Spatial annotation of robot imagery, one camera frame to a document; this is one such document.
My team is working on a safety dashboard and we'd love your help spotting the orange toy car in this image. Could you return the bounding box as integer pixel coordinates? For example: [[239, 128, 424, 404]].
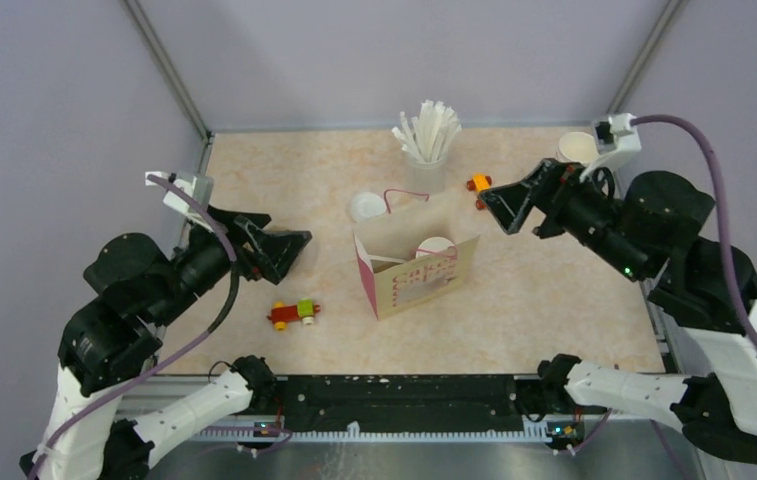
[[465, 173, 492, 211]]

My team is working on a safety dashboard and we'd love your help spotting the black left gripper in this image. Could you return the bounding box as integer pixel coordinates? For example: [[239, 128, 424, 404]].
[[150, 201, 314, 324]]

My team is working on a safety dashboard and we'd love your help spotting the aluminium frame rail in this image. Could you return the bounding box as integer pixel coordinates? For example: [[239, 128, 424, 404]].
[[174, 133, 215, 251]]

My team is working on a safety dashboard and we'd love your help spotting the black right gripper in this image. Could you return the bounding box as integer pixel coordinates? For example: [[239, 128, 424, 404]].
[[474, 156, 646, 281]]

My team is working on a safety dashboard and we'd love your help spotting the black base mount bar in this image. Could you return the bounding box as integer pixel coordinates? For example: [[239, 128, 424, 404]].
[[248, 374, 599, 433]]

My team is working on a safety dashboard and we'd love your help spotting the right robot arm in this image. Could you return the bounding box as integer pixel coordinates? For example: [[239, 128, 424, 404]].
[[478, 158, 757, 465]]

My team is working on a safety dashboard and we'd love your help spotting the white plastic cup lid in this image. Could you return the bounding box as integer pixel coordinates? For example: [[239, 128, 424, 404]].
[[414, 236, 456, 258]]

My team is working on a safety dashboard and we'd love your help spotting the stack of paper cups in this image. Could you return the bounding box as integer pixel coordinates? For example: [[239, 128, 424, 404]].
[[555, 131, 599, 164]]

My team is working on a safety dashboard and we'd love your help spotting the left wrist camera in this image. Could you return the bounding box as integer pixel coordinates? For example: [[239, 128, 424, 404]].
[[145, 171, 214, 232]]

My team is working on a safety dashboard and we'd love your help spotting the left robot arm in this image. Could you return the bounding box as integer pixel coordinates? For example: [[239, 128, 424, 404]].
[[20, 209, 312, 479]]

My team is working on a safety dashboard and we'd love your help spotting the red green toy car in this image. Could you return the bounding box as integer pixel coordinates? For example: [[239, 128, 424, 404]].
[[267, 298, 322, 331]]

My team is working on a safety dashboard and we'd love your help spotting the stack of white lids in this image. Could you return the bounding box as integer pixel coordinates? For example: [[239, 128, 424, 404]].
[[348, 192, 387, 223]]

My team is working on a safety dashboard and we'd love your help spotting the white straw holder cup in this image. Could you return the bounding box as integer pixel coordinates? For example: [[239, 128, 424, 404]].
[[404, 152, 447, 195]]

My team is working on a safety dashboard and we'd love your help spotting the paper cakes gift bag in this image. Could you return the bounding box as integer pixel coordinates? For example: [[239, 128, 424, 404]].
[[352, 189, 481, 320]]

